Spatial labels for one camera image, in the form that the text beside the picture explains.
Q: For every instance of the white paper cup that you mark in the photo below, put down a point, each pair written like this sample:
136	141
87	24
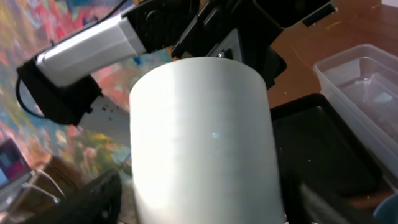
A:
202	145

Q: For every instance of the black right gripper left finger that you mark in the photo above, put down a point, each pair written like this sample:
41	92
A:
98	202

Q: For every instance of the colourful patterned floor mat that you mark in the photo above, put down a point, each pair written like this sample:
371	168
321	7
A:
71	155

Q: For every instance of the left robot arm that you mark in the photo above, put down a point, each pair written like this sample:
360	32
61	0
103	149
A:
59	78

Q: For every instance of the black plastic tray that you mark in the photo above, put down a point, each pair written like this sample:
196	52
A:
314	142

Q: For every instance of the clear plastic bin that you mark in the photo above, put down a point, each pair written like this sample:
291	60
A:
361	84

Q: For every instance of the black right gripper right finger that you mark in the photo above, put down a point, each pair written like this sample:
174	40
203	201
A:
306	202

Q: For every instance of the blue plate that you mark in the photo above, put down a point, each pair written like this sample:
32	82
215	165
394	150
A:
387	211

